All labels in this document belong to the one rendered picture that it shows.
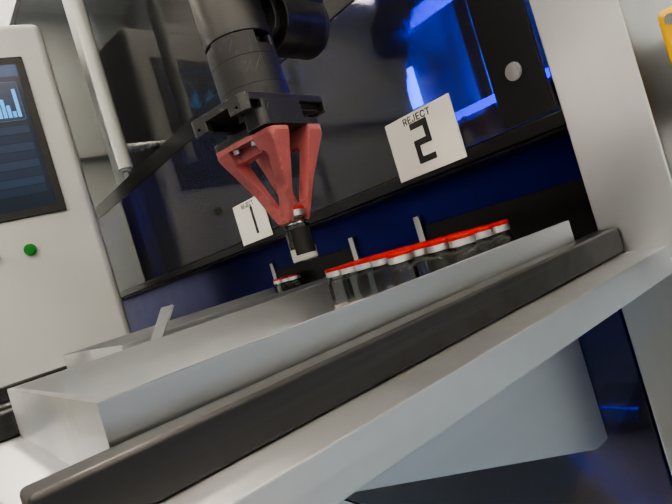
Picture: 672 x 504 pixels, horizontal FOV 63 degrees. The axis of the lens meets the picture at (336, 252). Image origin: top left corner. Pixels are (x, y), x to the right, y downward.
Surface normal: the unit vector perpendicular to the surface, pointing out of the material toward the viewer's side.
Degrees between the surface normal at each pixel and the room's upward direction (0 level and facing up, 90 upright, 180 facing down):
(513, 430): 90
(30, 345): 90
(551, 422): 90
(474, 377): 90
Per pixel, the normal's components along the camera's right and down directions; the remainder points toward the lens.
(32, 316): 0.46, -0.14
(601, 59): -0.74, 0.22
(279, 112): 0.76, -0.24
